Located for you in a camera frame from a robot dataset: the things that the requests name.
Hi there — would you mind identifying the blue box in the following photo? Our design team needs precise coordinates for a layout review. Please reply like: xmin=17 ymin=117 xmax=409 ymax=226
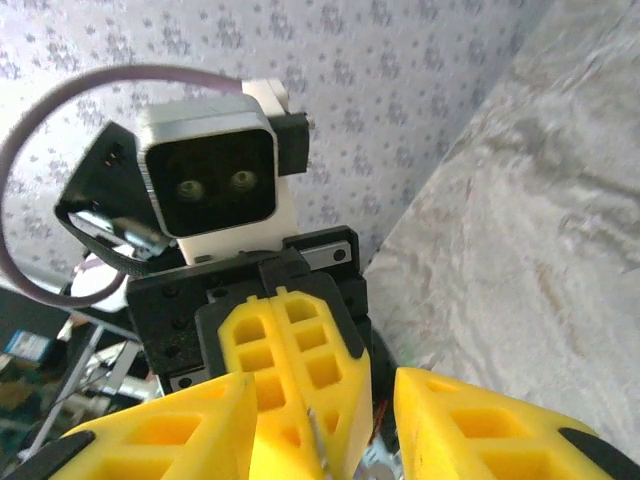
xmin=8 ymin=328 xmax=57 ymax=360

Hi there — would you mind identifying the grey marble-pattern mat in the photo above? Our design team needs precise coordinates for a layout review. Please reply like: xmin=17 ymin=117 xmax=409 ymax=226
xmin=362 ymin=0 xmax=640 ymax=454

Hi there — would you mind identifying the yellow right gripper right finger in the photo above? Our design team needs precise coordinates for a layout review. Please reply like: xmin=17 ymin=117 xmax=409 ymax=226
xmin=393 ymin=367 xmax=640 ymax=480

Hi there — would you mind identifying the metal frame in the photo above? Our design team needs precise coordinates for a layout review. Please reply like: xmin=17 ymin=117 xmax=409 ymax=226
xmin=27 ymin=312 xmax=146 ymax=454

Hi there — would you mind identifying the purple camera cable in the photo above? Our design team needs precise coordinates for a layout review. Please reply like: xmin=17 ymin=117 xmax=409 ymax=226
xmin=0 ymin=64 xmax=245 ymax=310

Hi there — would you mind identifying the white flower-pattern tablecloth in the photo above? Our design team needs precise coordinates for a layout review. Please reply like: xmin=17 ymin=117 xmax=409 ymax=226
xmin=0 ymin=0 xmax=554 ymax=301

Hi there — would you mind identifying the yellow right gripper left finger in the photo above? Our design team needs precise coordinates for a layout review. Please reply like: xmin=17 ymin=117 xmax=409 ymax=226
xmin=0 ymin=371 xmax=258 ymax=480

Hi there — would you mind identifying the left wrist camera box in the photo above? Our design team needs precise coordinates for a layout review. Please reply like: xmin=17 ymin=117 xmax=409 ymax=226
xmin=137 ymin=78 xmax=311 ymax=266

